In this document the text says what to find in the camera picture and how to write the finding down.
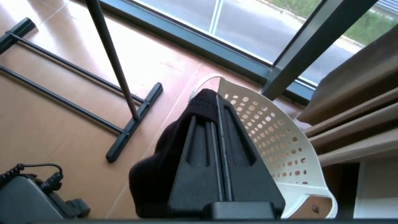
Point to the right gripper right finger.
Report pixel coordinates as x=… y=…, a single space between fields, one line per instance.
x=248 y=180

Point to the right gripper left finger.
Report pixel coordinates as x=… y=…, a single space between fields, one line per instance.
x=196 y=180

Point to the black garment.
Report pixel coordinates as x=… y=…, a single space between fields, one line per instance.
x=155 y=174

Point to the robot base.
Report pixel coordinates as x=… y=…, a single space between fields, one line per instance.
x=25 y=199

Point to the white laundry basket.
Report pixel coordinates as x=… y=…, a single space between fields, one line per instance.
x=280 y=140

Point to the black clothes rack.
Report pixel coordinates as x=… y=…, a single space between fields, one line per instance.
x=110 y=53

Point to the brown curtain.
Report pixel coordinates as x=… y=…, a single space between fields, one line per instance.
x=357 y=93

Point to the window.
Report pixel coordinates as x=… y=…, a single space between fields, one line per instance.
x=248 y=18

